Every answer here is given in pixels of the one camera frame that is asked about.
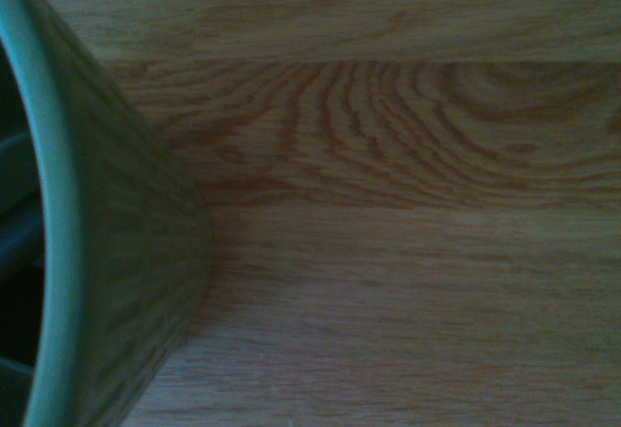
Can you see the green ribbed utensil holder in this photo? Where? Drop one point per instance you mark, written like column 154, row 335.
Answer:
column 121, row 252

